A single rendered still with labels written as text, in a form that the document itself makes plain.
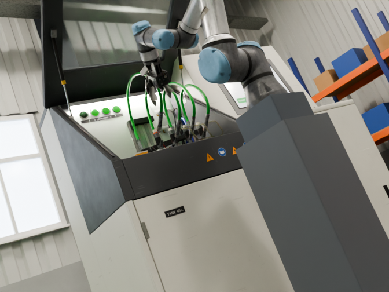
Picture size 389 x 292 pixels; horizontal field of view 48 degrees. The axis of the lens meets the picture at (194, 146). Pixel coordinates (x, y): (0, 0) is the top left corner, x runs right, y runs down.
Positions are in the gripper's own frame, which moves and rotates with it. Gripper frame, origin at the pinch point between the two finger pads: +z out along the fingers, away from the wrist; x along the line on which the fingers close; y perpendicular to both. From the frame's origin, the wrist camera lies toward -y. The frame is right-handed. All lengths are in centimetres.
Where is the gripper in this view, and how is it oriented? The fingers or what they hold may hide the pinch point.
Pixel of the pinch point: (161, 99)
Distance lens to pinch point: 197.7
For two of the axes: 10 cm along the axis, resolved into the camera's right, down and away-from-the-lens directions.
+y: 5.5, 3.3, -7.7
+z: 2.4, 8.2, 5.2
